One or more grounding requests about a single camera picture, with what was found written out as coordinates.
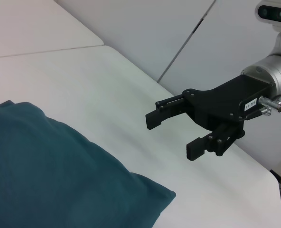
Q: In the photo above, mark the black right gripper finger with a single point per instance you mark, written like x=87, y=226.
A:
x=202, y=147
x=154, y=118

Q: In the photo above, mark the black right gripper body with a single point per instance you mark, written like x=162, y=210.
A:
x=221, y=104

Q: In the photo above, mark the teal blue shirt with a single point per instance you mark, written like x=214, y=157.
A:
x=59, y=166

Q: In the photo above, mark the white number label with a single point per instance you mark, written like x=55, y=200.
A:
x=250, y=105

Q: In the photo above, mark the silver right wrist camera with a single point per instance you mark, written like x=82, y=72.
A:
x=272, y=12

